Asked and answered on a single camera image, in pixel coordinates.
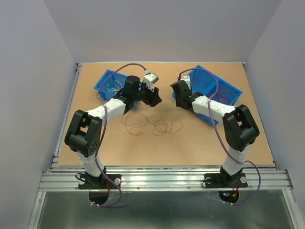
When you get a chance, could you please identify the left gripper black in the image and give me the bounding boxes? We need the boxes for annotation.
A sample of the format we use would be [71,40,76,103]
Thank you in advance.
[132,81,162,107]

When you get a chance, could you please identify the wire bundle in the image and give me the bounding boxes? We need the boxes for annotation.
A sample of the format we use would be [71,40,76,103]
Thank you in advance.
[121,113,184,136]

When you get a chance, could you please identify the red wire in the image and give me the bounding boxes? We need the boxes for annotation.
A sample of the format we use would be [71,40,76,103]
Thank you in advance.
[209,87,234,105]

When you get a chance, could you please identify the yellow wire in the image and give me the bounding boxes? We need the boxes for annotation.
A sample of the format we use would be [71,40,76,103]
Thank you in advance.
[106,80,124,95]

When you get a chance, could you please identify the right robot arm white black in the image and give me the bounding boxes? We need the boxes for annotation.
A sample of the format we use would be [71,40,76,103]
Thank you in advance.
[171,80,260,186]

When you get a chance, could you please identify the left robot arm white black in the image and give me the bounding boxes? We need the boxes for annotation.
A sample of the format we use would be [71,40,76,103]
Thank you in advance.
[64,73,162,188]

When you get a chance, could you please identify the small blue bin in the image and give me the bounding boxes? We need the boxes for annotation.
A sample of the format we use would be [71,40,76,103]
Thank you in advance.
[94,69,127,104]

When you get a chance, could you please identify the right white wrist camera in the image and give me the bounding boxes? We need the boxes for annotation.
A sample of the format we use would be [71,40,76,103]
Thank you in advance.
[177,75,191,90]

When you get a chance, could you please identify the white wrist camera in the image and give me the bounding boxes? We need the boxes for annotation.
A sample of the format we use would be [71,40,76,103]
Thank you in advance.
[177,75,191,90]
[143,73,159,89]

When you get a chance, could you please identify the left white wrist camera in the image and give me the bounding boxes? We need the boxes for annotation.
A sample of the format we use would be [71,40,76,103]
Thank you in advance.
[143,73,159,89]

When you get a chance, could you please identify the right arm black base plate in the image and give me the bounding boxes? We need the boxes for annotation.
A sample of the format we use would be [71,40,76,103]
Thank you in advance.
[202,173,248,189]

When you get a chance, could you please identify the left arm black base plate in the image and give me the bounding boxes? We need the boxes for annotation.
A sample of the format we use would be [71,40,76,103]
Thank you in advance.
[75,172,117,190]

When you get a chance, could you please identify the aluminium frame rails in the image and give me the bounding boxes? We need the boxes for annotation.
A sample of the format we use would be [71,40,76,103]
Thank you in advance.
[29,62,294,229]

